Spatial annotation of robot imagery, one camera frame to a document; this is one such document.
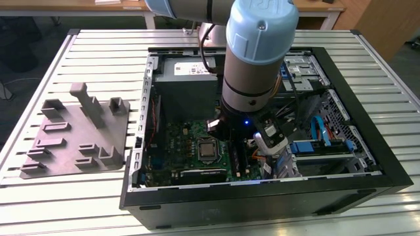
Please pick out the white box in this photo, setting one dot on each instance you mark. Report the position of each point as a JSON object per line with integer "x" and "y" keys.
{"x": 107, "y": 1}

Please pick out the silver drive cage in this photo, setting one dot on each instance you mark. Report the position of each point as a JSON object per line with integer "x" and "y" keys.
{"x": 308, "y": 83}

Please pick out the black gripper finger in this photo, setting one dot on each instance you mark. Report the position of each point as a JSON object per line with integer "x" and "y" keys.
{"x": 218, "y": 129}

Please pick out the black PC case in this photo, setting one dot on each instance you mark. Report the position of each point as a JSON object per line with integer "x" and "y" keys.
{"x": 263, "y": 204}

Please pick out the grey power supply unit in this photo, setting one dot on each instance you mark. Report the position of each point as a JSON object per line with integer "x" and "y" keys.
{"x": 183, "y": 98}

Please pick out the blue plastic latch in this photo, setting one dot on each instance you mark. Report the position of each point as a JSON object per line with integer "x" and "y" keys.
{"x": 279, "y": 167}

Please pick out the silver disk bay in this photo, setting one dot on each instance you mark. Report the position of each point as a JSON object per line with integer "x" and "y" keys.
{"x": 328, "y": 156}

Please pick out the CPU socket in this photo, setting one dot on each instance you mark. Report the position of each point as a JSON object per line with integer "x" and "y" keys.
{"x": 207, "y": 161}

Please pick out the silver CPU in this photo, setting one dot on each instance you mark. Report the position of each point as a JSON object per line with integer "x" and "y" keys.
{"x": 207, "y": 150}

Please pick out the wooden desk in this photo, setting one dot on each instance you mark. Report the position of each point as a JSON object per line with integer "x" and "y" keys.
{"x": 66, "y": 7}

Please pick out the green motherboard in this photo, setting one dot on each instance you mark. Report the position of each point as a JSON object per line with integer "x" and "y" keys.
{"x": 179, "y": 147}

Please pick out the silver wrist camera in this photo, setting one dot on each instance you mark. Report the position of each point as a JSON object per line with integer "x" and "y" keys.
{"x": 272, "y": 137}

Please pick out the black office chair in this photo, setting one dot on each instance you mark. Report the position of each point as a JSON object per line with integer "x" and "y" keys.
{"x": 19, "y": 49}

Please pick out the wooden cabinet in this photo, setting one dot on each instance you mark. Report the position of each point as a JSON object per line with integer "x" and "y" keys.
{"x": 387, "y": 24}

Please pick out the black graphics card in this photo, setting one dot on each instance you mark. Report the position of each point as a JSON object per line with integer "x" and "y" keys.
{"x": 203, "y": 175}

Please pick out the blue disk carrier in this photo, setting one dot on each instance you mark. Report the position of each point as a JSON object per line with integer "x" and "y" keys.
{"x": 306, "y": 147}

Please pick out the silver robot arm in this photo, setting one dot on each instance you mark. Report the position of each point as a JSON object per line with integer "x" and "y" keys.
{"x": 256, "y": 61}

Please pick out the blue drive carrier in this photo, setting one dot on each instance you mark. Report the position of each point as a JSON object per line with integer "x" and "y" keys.
{"x": 283, "y": 73}

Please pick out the grey parts rack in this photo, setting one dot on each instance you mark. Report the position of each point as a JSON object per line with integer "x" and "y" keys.
{"x": 75, "y": 137}

